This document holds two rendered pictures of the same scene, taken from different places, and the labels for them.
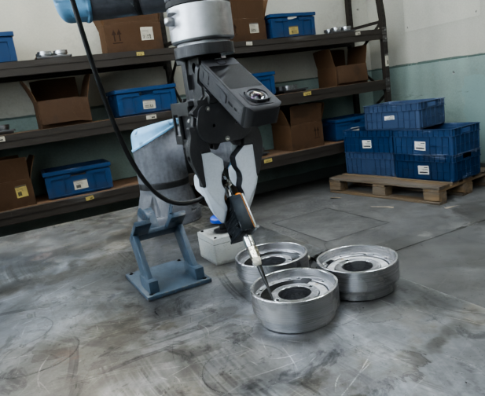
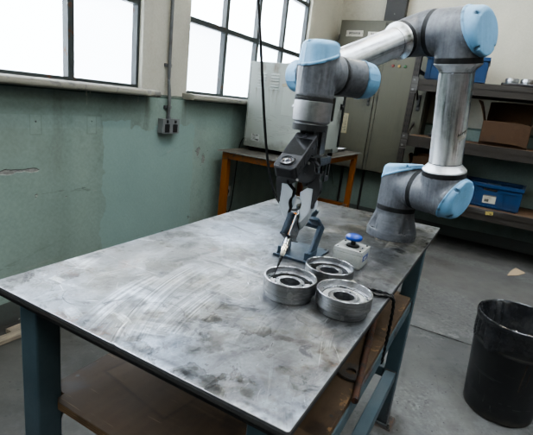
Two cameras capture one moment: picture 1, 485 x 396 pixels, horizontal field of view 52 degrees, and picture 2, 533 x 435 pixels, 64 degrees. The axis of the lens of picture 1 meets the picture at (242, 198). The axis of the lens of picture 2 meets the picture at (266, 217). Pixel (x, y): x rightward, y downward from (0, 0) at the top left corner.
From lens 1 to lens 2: 65 cm
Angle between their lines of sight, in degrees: 52
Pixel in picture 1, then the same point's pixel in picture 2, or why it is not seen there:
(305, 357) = (245, 302)
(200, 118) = not seen: hidden behind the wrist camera
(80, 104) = (521, 132)
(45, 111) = (486, 129)
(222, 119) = not seen: hidden behind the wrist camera
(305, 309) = (269, 286)
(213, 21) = (303, 112)
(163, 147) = (394, 181)
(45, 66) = (504, 91)
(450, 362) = (266, 343)
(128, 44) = not seen: outside the picture
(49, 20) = not seen: outside the picture
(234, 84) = (288, 150)
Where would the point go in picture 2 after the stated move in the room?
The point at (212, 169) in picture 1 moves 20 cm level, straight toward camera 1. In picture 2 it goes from (285, 193) to (199, 198)
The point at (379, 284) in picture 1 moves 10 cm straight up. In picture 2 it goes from (327, 307) to (336, 255)
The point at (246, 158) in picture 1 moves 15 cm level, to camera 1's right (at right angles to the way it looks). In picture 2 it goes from (306, 195) to (362, 217)
